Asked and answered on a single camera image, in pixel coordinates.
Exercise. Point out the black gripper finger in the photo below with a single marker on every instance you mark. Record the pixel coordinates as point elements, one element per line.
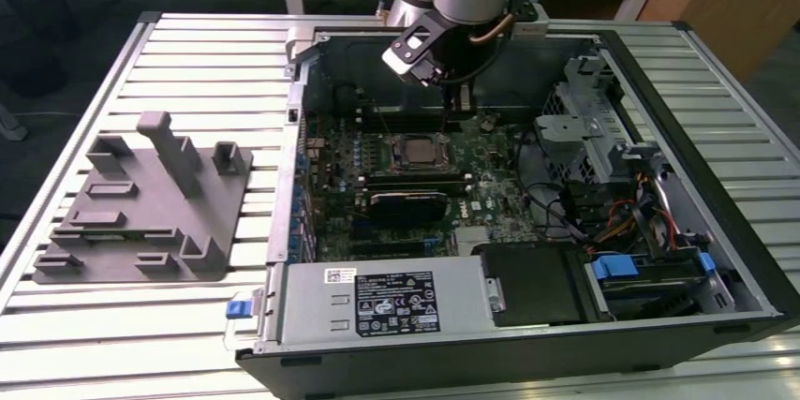
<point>451,105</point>
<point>464,100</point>

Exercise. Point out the silver CPU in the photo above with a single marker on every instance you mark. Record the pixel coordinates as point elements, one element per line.
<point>421,151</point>

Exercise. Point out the CPU socket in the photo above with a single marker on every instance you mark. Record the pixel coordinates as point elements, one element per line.
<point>393,167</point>

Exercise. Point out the silver drive cage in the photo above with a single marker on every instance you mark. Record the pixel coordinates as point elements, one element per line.
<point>563,137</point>

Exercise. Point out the black graphics card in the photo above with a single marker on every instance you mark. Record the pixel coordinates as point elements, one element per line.
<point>405,210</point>

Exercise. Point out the green motherboard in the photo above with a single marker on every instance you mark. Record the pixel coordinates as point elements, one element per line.
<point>509,219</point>

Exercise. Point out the silver chipset heatsink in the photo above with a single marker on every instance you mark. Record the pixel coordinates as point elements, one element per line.
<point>472,237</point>

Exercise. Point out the black drive bay cover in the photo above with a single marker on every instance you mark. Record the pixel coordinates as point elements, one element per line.
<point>537,283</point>

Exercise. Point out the hard disk in blue carrier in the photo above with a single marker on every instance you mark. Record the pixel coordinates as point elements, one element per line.
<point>615,266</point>

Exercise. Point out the silver power supply unit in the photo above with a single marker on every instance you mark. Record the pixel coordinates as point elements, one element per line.
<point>300,306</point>

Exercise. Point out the grey parts rack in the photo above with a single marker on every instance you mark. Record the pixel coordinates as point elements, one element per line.
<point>156,212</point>

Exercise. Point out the blue release latch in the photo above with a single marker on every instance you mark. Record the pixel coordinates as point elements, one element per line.
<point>236,310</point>

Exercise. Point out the black PC case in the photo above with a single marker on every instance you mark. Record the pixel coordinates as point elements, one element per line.
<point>437,372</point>

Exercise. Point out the dark office chair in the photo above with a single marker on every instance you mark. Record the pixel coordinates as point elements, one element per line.
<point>37,34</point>

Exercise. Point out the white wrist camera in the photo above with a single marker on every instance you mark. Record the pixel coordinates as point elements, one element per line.
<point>405,51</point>

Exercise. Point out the small camera grey bracket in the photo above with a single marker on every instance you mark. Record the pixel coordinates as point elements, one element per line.
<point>531,30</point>

